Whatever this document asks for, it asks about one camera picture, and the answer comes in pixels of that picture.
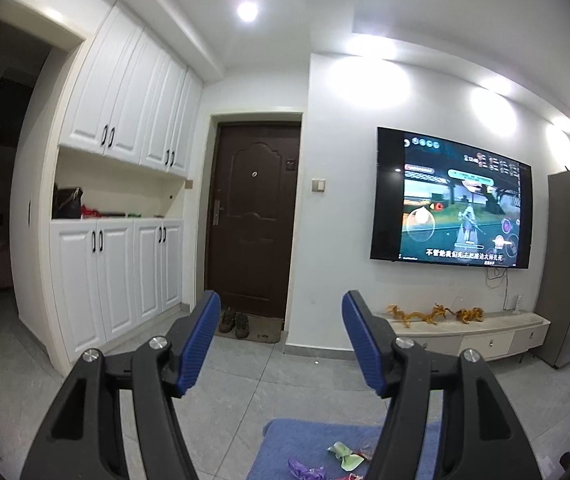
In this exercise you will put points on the green wrapper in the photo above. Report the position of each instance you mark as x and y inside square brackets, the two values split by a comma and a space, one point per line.
[345, 460]

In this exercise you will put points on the purple wrapper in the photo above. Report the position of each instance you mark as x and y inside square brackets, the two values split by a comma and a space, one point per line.
[305, 470]

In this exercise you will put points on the small golden dragon figurine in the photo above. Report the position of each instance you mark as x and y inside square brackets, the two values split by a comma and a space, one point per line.
[440, 312]

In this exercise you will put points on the clear dark wrapper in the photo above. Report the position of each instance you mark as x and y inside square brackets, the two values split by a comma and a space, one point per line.
[367, 456]

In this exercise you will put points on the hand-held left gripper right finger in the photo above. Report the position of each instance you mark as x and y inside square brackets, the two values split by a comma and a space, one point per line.
[365, 345]

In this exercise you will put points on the long golden dragon figurine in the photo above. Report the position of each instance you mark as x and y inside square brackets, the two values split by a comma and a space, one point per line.
[407, 316]

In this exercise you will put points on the golden tiger figurine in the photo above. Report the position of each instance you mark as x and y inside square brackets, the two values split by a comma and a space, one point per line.
[470, 314]

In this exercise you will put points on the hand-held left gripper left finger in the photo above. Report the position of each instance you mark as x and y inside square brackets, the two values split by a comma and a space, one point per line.
[197, 345]

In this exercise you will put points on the white base cabinet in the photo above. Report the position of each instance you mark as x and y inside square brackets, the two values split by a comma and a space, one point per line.
[115, 275]

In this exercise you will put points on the wall-mounted television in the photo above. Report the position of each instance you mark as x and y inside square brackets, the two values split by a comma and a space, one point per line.
[390, 200]

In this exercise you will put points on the blue fluffy mat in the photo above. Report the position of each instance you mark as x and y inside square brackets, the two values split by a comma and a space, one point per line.
[295, 440]

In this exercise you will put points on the red cloth item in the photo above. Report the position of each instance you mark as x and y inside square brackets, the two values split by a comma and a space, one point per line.
[91, 211]

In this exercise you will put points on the white television cabinet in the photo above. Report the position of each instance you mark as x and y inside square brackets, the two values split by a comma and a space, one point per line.
[485, 342]

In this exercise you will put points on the round ceiling light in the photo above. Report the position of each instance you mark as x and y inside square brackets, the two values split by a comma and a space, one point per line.
[247, 11]

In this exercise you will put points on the black handbag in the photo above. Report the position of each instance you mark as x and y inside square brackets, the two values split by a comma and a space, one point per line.
[67, 204]

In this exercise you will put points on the dark brown entrance door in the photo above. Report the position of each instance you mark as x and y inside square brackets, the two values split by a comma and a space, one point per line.
[255, 220]

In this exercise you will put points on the brown shoe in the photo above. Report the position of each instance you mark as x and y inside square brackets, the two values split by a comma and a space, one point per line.
[227, 322]
[242, 325]

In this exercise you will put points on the white router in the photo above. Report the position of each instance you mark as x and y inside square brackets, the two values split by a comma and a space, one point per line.
[517, 304]

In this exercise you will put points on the white wall cabinet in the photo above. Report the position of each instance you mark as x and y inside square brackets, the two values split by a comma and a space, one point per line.
[125, 95]

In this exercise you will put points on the brown door mat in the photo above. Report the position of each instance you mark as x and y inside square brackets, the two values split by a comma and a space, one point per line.
[265, 332]

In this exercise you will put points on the beige light switch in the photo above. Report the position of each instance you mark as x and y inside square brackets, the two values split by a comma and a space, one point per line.
[318, 185]

